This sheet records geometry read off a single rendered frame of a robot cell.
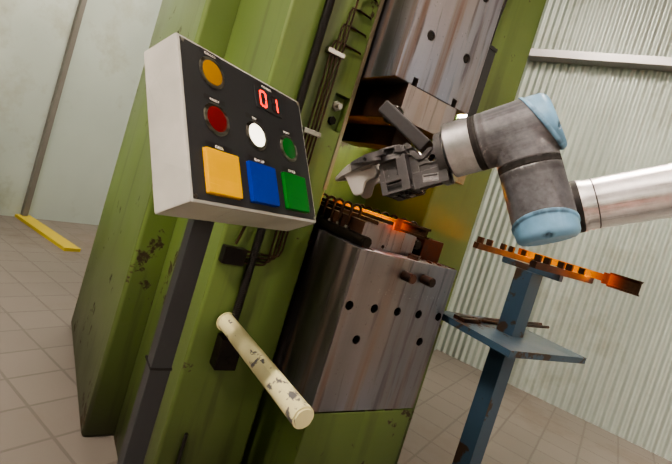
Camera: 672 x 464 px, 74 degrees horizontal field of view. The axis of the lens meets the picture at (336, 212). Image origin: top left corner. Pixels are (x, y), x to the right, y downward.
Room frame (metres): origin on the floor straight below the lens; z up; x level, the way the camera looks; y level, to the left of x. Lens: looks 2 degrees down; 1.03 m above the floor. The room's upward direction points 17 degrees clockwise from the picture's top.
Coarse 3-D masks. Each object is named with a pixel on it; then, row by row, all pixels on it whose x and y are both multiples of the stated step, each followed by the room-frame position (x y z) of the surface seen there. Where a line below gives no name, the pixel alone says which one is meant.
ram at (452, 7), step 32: (416, 0) 1.16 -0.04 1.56; (448, 0) 1.21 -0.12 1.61; (480, 0) 1.28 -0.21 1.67; (384, 32) 1.25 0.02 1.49; (416, 32) 1.17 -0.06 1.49; (448, 32) 1.23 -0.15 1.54; (480, 32) 1.30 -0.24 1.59; (384, 64) 1.21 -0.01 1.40; (416, 64) 1.19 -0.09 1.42; (448, 64) 1.25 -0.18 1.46; (480, 64) 1.32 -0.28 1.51; (448, 96) 1.27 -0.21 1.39
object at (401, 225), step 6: (348, 204) 1.46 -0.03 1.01; (366, 210) 1.37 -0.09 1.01; (378, 216) 1.32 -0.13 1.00; (384, 216) 1.30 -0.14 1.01; (396, 222) 1.24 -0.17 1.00; (402, 222) 1.23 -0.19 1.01; (408, 222) 1.21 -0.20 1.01; (396, 228) 1.23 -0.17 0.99; (402, 228) 1.24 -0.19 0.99; (408, 228) 1.22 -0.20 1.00; (414, 228) 1.20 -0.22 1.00; (420, 228) 1.17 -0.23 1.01; (426, 228) 1.17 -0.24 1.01; (414, 234) 1.18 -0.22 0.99; (420, 234) 1.18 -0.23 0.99; (426, 234) 1.17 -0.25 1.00
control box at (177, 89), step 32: (160, 64) 0.71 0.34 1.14; (192, 64) 0.72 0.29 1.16; (224, 64) 0.79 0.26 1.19; (160, 96) 0.70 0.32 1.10; (192, 96) 0.69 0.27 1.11; (224, 96) 0.77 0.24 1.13; (256, 96) 0.85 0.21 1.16; (288, 96) 0.96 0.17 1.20; (160, 128) 0.69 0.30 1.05; (192, 128) 0.68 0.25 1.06; (288, 128) 0.92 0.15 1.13; (160, 160) 0.68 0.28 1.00; (192, 160) 0.66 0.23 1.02; (256, 160) 0.80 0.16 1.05; (288, 160) 0.89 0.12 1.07; (160, 192) 0.67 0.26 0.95; (192, 192) 0.64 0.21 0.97; (256, 224) 0.84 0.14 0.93; (288, 224) 0.89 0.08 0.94
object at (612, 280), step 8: (520, 248) 1.59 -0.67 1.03; (528, 256) 1.55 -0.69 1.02; (544, 256) 1.50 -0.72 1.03; (552, 264) 1.47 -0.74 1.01; (576, 272) 1.40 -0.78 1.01; (592, 272) 1.36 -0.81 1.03; (600, 280) 1.34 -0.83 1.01; (608, 280) 1.32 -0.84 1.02; (616, 280) 1.31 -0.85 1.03; (624, 280) 1.29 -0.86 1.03; (632, 280) 1.27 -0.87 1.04; (616, 288) 1.30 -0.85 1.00; (624, 288) 1.29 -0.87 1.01; (632, 288) 1.27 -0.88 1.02; (640, 288) 1.27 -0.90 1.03
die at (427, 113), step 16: (368, 96) 1.32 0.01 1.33; (384, 96) 1.26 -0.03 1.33; (400, 96) 1.20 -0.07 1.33; (416, 96) 1.21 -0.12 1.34; (432, 96) 1.24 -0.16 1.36; (352, 112) 1.37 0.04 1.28; (368, 112) 1.30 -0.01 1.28; (416, 112) 1.22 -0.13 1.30; (432, 112) 1.25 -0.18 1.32; (448, 112) 1.28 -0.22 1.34; (432, 128) 1.26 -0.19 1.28
